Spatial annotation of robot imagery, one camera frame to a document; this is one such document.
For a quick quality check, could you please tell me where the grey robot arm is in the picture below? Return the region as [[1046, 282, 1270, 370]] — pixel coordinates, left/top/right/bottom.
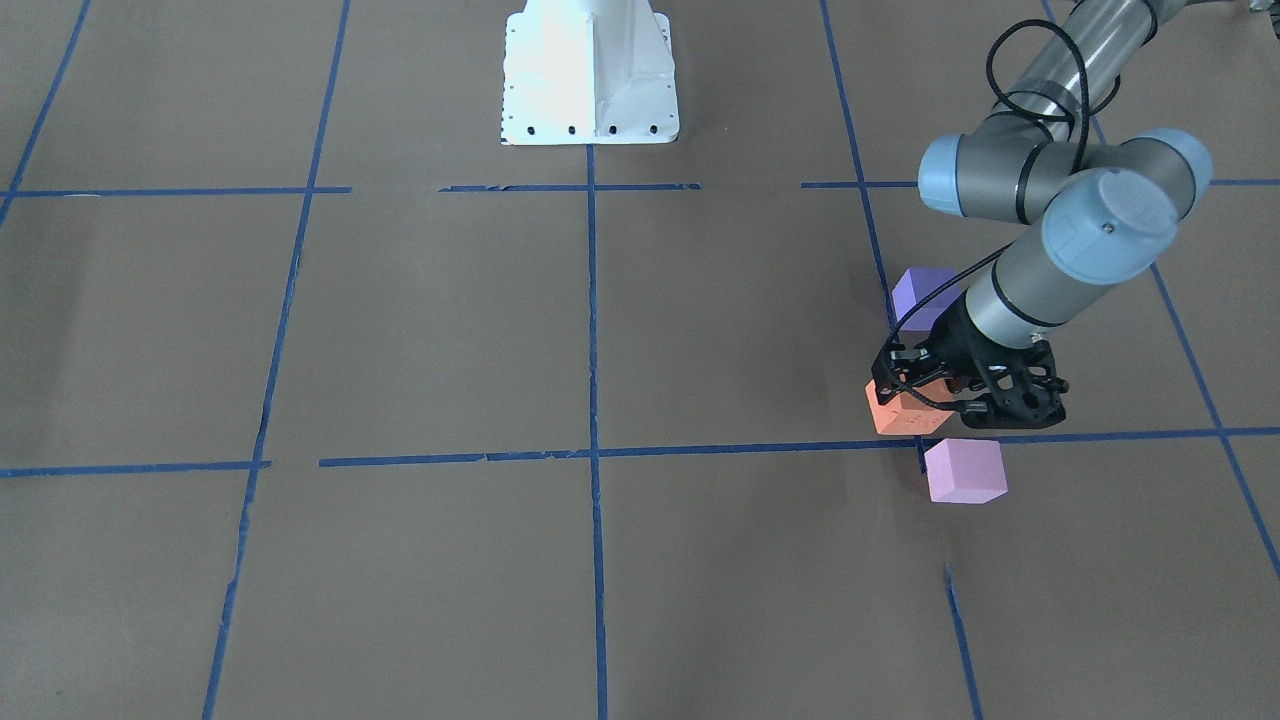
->
[[868, 1, 1213, 429]]

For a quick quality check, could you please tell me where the orange foam cube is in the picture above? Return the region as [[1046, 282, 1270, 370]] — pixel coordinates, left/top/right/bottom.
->
[[865, 380, 955, 436]]

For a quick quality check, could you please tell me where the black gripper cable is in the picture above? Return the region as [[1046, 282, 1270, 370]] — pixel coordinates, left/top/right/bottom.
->
[[884, 18, 1124, 413]]

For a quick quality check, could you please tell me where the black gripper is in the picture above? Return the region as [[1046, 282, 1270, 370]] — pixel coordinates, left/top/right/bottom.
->
[[872, 296, 1011, 407]]

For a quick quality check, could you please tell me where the dark purple foam cube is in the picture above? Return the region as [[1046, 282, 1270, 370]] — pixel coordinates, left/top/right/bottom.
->
[[892, 266, 965, 333]]

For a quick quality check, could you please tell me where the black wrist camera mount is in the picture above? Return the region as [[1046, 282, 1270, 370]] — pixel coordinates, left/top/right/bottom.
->
[[959, 340, 1069, 430]]

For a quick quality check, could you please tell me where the light pink foam cube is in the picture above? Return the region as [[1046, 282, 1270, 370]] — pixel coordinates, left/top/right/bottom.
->
[[924, 439, 1009, 505]]

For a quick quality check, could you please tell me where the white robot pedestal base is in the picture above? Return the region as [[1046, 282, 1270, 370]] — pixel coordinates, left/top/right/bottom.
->
[[500, 1, 681, 146]]

